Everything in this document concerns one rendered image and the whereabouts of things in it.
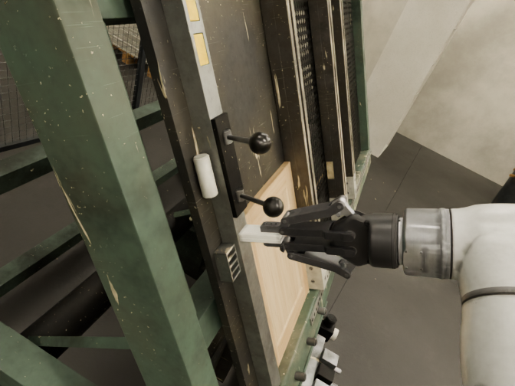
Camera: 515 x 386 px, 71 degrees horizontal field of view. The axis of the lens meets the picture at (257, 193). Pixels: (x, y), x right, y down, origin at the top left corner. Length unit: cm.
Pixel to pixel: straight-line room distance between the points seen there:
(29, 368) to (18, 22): 87
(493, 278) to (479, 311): 4
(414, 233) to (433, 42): 436
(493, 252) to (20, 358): 107
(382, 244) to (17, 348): 98
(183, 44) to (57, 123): 26
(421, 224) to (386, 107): 447
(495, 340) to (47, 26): 55
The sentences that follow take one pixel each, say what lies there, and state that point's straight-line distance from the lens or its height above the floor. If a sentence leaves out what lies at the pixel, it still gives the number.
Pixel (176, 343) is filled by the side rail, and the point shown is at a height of 130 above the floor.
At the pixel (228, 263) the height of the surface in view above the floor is 128.
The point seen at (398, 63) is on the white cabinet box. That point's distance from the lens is 485.
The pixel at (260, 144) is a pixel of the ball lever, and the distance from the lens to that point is 58.
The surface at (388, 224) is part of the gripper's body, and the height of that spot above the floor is 157.
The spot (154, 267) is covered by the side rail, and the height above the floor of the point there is 142.
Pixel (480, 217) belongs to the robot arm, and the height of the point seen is 164.
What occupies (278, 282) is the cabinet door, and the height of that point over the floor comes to 107.
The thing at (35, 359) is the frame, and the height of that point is 79.
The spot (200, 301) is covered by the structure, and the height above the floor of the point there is 114.
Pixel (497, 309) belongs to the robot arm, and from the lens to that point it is 45.
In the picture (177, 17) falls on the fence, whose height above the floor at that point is 167.
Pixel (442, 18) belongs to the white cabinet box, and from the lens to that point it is 478.
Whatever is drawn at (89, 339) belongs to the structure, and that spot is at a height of 92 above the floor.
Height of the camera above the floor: 181
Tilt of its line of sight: 34 degrees down
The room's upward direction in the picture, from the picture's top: 21 degrees clockwise
